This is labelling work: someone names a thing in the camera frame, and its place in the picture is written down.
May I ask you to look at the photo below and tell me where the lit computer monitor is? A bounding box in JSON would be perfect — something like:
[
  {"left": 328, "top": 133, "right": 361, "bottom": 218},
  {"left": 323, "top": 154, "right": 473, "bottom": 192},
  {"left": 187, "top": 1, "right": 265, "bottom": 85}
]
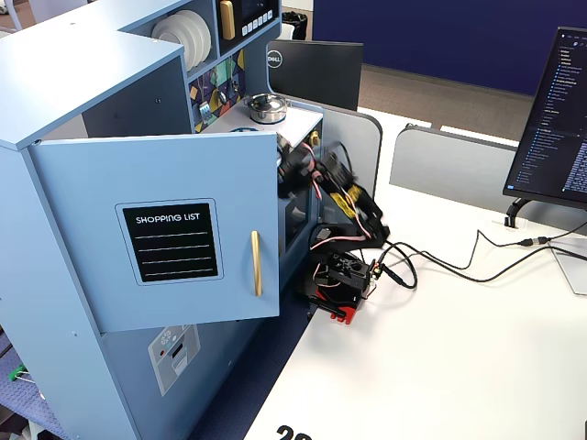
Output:
[{"left": 502, "top": 26, "right": 587, "bottom": 210}]

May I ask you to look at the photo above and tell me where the gray rounded desk divider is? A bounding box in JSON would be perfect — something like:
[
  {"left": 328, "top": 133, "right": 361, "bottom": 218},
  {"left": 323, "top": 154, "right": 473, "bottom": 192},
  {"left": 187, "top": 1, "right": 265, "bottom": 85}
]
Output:
[{"left": 283, "top": 93, "right": 384, "bottom": 222}]

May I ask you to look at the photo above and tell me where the blue toy kitchen unit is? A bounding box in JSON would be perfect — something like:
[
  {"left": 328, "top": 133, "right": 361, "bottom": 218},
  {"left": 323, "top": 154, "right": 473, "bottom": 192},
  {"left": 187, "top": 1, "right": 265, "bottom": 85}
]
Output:
[{"left": 0, "top": 0, "right": 325, "bottom": 440}]

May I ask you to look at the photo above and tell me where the black power cable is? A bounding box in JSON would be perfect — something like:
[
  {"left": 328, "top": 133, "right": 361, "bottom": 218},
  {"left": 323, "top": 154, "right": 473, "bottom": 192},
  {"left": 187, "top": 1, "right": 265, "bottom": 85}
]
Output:
[{"left": 380, "top": 241, "right": 587, "bottom": 283}]

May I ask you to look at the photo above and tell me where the gold door handle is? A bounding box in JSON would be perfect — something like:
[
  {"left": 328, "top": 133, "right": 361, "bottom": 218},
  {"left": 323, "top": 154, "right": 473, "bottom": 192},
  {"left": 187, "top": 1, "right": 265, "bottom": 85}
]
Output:
[{"left": 249, "top": 230, "right": 264, "bottom": 298}]

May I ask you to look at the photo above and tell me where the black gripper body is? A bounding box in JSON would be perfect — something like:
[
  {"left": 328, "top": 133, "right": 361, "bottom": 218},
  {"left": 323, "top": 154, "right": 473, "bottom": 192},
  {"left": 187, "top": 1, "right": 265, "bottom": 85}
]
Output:
[{"left": 289, "top": 141, "right": 323, "bottom": 183}]

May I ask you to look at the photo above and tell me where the black cable with connector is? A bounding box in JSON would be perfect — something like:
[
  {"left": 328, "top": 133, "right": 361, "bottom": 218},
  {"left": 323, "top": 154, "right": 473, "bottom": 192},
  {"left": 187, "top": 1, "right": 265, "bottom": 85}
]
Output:
[{"left": 378, "top": 227, "right": 587, "bottom": 291}]

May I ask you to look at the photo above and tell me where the black Dell monitor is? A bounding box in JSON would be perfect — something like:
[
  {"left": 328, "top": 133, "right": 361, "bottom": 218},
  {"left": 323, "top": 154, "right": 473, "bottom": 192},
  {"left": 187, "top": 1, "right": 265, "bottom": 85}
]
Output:
[{"left": 266, "top": 38, "right": 365, "bottom": 113}]

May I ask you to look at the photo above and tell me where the blue cabinet door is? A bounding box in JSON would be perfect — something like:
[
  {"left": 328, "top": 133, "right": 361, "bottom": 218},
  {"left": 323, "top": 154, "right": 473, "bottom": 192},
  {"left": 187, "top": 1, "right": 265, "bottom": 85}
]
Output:
[{"left": 27, "top": 131, "right": 282, "bottom": 334}]

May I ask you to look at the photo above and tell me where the red table clamp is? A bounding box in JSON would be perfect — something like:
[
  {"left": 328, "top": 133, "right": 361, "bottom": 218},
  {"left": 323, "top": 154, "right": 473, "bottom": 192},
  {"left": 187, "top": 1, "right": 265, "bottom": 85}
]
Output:
[{"left": 329, "top": 305, "right": 360, "bottom": 326}]

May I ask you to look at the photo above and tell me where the gold microwave handle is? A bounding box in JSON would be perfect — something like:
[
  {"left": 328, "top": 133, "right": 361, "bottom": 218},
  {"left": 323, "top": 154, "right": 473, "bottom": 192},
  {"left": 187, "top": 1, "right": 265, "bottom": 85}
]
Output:
[{"left": 218, "top": 0, "right": 237, "bottom": 40}]

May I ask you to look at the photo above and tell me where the gray flat pad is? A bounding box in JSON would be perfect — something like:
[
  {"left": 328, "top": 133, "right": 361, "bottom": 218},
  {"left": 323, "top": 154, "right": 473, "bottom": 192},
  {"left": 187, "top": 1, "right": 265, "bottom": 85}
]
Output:
[{"left": 551, "top": 246, "right": 587, "bottom": 296}]

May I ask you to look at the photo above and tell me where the black toy microwave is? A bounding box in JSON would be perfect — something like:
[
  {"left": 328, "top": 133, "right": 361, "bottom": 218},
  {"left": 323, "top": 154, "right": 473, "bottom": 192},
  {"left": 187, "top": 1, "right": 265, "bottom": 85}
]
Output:
[{"left": 215, "top": 0, "right": 282, "bottom": 57}]

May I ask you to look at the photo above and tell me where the black shopping list board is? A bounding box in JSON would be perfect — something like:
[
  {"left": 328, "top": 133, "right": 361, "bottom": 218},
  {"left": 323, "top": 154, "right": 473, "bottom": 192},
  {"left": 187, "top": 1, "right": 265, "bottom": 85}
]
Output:
[{"left": 114, "top": 197, "right": 225, "bottom": 287}]

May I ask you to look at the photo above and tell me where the gray long desk divider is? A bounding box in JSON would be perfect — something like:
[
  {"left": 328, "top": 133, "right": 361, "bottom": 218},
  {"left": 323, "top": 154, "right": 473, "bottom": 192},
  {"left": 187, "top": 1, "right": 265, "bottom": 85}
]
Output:
[{"left": 389, "top": 124, "right": 587, "bottom": 226}]

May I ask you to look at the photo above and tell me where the white toy plate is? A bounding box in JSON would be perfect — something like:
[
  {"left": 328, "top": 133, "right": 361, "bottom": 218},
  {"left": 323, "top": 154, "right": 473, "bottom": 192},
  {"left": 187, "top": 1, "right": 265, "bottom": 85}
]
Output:
[
  {"left": 181, "top": 9, "right": 213, "bottom": 65},
  {"left": 164, "top": 12, "right": 203, "bottom": 70},
  {"left": 150, "top": 16, "right": 187, "bottom": 68}
]

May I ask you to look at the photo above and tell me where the black trash bin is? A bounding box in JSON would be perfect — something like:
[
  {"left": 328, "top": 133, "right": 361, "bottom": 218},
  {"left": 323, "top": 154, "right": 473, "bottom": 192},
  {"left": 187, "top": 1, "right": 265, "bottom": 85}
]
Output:
[{"left": 281, "top": 10, "right": 308, "bottom": 41}]

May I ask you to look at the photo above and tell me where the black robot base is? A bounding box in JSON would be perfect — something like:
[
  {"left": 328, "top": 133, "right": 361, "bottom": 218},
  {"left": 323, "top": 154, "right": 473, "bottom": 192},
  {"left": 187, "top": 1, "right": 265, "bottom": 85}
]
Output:
[{"left": 293, "top": 249, "right": 382, "bottom": 318}]

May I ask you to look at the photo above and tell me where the steel toy pot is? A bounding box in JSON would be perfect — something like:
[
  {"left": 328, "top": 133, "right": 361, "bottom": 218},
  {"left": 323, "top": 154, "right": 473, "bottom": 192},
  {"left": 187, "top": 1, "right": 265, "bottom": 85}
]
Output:
[{"left": 247, "top": 105, "right": 288, "bottom": 125}]

